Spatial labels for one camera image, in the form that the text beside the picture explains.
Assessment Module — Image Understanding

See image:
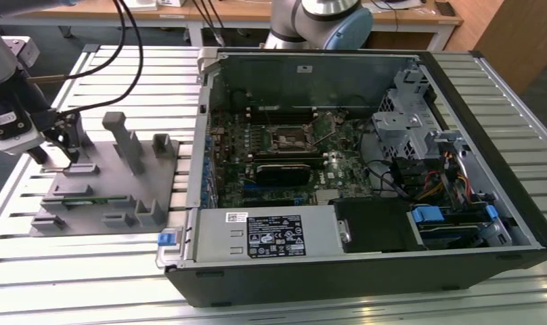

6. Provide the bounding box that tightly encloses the green RAM stick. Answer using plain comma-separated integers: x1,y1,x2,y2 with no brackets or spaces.
60,195,129,206

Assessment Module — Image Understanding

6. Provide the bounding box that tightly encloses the grey power supply unit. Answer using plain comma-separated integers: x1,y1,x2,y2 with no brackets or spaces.
192,206,345,262

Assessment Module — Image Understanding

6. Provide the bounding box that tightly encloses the green motherboard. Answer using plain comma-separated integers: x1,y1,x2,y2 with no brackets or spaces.
205,108,377,209

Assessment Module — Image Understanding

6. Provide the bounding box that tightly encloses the blue disk carrier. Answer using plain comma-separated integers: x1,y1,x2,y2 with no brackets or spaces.
411,206,446,225

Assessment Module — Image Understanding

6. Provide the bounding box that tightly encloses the black plastic shroud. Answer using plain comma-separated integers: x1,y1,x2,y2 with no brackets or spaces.
333,198,427,254

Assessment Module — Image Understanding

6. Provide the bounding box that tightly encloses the yellow red wire bundle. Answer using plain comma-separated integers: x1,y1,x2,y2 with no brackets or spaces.
415,151,476,204

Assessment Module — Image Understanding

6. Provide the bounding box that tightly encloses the white box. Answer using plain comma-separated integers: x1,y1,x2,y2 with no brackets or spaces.
121,0,160,13

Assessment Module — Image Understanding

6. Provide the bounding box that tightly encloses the black graphics card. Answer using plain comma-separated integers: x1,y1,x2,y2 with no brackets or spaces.
253,164,311,188

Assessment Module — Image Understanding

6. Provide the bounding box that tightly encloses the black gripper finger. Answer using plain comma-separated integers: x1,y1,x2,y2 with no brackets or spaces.
45,110,82,163
26,144,49,164

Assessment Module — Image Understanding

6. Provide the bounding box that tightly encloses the silver metal drive cage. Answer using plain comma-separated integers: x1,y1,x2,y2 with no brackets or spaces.
369,66,442,160

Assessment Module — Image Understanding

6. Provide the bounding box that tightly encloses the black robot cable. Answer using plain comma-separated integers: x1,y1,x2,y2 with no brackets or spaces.
56,0,144,114

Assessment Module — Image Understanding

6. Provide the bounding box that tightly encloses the wooden cabinet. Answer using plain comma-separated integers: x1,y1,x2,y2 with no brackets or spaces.
444,0,547,95

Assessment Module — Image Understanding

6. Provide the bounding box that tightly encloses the black open PC case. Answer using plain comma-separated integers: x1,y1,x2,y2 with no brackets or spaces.
164,47,547,307

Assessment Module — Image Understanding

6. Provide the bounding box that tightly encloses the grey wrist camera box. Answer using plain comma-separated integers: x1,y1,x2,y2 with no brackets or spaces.
1,36,40,68

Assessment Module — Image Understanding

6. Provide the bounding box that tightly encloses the silver chipset heatsink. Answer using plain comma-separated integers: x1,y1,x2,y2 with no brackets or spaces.
315,189,341,204

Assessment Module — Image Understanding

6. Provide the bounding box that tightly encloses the grey parts rack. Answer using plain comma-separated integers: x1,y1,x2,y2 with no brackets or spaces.
29,111,183,238

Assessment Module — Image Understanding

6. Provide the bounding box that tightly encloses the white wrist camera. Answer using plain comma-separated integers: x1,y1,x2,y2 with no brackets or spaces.
0,101,45,156

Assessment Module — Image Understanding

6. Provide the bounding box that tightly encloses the black RAM slot row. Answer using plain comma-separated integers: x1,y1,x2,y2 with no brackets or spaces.
252,152,327,165
249,107,317,125

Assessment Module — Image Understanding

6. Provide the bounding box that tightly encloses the black plastic holder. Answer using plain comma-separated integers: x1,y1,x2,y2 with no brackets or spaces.
392,157,439,190

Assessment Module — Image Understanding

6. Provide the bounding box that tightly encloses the black internal cable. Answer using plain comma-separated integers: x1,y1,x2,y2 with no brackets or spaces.
365,158,411,199

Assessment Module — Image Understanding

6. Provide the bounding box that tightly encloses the CPU socket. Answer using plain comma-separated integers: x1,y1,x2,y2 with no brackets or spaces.
267,124,320,152

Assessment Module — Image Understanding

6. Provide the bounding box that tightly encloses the metal socket cover frame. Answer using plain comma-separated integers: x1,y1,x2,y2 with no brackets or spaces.
316,110,347,136

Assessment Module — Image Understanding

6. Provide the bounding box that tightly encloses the blue case latch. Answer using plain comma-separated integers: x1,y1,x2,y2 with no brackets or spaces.
157,229,179,246

